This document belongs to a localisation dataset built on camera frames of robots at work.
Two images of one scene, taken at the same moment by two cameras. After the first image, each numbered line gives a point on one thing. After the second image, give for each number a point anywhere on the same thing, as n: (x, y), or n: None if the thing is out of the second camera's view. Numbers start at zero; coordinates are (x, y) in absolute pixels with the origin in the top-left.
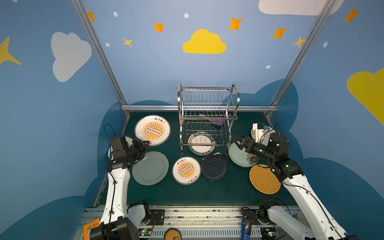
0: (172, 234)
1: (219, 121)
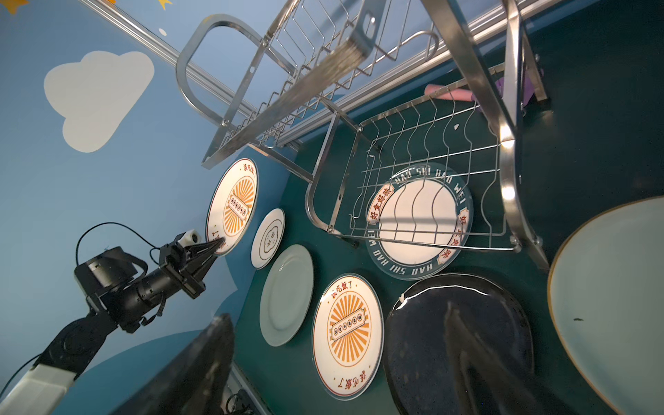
0: None
1: (465, 95)
